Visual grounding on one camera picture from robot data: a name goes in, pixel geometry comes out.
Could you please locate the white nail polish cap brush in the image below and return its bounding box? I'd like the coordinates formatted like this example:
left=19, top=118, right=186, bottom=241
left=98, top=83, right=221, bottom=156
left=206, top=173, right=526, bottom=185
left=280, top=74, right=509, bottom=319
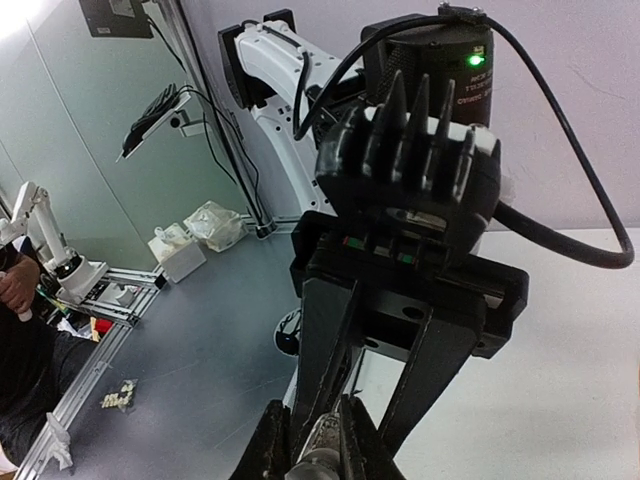
left=284, top=459, right=340, bottom=480

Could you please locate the person in dark clothes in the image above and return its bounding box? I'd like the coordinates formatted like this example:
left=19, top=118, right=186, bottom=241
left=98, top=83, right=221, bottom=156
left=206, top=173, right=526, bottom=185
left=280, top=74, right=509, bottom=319
left=1, top=244, right=97, bottom=466

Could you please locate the white cardboard box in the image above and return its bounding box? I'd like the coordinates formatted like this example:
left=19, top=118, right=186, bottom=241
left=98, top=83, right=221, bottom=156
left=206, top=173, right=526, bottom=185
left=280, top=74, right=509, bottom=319
left=148, top=223, right=206, bottom=283

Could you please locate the black wall monitor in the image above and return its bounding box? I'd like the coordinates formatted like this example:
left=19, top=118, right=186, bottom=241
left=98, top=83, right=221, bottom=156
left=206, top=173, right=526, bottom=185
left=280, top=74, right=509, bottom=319
left=79, top=0, right=153, bottom=39

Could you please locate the plastic bag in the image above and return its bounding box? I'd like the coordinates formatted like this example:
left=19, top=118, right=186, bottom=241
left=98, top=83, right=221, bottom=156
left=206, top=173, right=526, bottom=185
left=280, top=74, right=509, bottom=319
left=183, top=200, right=248, bottom=253

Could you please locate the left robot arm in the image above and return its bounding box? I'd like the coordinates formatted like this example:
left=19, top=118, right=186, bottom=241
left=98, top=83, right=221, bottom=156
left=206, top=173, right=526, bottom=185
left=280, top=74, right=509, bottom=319
left=219, top=6, right=529, bottom=452

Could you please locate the clear nail polish bottle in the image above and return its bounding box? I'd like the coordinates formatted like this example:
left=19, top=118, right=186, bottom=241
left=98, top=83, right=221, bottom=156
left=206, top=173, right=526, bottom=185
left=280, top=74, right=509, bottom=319
left=297, top=412, right=341, bottom=475

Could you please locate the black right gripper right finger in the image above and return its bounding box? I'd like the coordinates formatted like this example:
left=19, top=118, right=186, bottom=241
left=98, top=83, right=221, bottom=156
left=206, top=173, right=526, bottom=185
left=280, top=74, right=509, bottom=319
left=338, top=395, right=405, bottom=480

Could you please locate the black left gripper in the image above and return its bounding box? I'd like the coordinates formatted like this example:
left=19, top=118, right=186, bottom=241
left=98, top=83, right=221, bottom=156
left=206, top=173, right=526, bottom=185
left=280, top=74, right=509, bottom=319
left=291, top=14, right=527, bottom=445

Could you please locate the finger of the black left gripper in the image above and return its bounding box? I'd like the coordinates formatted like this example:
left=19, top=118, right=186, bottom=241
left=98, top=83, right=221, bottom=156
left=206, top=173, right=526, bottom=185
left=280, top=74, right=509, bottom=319
left=377, top=304, right=487, bottom=450

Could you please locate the black left camera cable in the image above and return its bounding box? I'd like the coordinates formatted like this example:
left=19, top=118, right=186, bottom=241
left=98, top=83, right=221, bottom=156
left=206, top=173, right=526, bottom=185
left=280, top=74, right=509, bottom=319
left=293, top=3, right=636, bottom=271

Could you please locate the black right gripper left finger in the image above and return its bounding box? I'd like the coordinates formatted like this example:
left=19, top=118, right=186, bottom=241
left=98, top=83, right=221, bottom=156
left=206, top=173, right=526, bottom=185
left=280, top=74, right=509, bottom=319
left=239, top=400, right=292, bottom=480

